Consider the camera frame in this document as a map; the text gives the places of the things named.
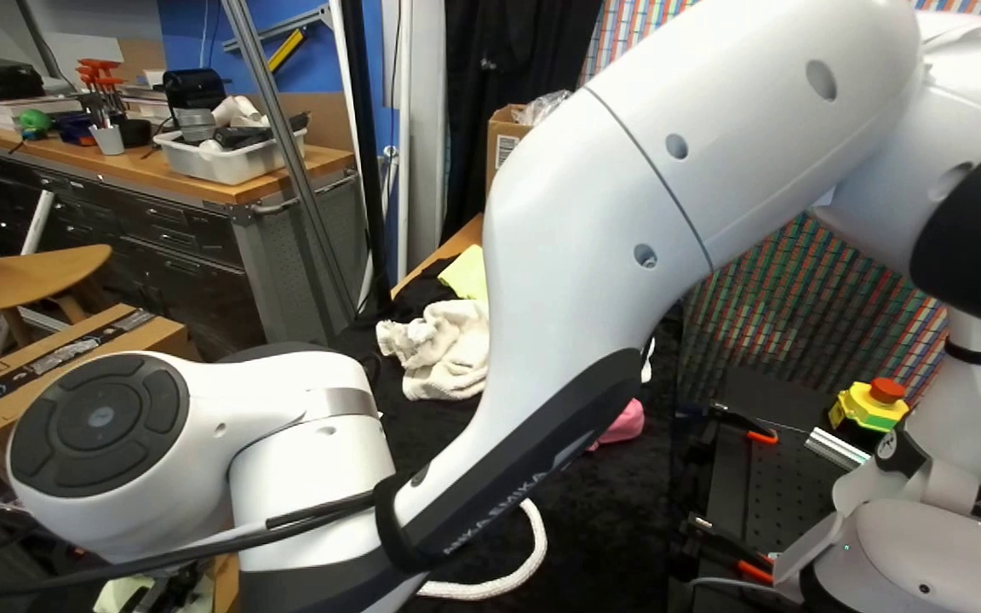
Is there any black table cloth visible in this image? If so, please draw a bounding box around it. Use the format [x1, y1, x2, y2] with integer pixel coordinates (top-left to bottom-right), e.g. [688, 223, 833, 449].
[372, 302, 683, 613]

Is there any silver tripod pole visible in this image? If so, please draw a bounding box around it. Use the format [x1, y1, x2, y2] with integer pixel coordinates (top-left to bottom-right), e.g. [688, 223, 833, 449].
[221, 0, 355, 342]

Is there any cardboard box behind table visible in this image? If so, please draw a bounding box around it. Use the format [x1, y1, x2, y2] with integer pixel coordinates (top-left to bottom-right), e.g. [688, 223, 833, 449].
[483, 101, 532, 175]

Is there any wooden workbench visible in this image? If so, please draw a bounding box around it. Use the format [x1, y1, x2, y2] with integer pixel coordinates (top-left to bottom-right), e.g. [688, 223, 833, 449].
[0, 136, 368, 354]

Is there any emergency stop button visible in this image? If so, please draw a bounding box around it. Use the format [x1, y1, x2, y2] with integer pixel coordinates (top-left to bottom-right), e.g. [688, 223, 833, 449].
[828, 377, 910, 433]

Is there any pink cloth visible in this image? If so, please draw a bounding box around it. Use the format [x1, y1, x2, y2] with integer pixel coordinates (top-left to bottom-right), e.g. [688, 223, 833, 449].
[593, 397, 643, 449]

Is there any white plastic tray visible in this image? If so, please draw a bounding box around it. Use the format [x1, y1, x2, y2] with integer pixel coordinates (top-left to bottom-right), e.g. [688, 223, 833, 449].
[153, 130, 287, 187]

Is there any wooden stool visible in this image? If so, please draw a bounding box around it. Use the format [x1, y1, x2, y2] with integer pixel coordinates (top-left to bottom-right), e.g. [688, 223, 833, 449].
[0, 244, 112, 343]

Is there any white rope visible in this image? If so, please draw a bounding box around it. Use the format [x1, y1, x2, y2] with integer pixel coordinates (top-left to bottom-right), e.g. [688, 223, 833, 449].
[411, 496, 553, 604]

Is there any white shirt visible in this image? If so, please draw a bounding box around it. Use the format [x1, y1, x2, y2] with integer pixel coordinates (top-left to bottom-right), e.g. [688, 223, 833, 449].
[376, 301, 490, 403]

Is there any yellow cloth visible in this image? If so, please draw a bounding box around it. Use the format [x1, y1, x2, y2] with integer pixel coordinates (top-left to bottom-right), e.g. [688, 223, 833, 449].
[441, 244, 488, 301]

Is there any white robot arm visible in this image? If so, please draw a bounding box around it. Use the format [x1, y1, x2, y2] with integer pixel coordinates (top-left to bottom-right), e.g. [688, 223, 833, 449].
[8, 0, 981, 613]

